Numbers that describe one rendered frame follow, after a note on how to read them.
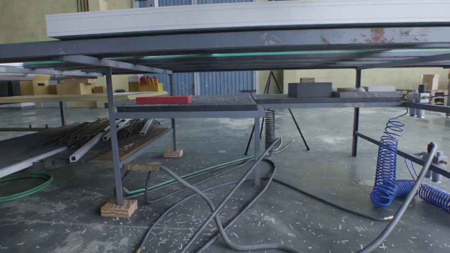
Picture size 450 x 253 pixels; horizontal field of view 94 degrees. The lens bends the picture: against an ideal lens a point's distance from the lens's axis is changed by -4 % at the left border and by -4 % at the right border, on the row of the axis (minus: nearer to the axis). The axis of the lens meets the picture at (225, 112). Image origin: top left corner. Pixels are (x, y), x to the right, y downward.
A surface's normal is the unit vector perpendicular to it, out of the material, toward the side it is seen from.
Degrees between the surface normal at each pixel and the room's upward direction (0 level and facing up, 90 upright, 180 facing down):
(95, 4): 90
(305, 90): 90
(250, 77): 90
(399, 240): 0
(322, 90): 90
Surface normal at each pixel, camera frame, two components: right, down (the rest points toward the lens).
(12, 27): -0.08, 0.13
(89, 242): -0.02, -0.99
